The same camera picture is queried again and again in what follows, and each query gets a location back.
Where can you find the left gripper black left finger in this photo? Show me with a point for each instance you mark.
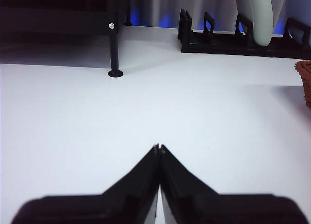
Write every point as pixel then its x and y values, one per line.
pixel 109 209

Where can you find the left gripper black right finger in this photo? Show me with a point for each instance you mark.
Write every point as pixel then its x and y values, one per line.
pixel 206 209

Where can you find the brown wicker basket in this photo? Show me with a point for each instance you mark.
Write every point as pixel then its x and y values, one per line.
pixel 306 80

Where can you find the black dish rack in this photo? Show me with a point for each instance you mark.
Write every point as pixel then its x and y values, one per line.
pixel 218 47

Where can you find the pale green plate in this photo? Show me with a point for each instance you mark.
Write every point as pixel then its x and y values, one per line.
pixel 260 20

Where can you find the light blue plate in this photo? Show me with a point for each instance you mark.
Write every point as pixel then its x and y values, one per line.
pixel 301 10

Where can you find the black metal shelf frame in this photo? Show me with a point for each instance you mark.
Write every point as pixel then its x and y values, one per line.
pixel 114 51

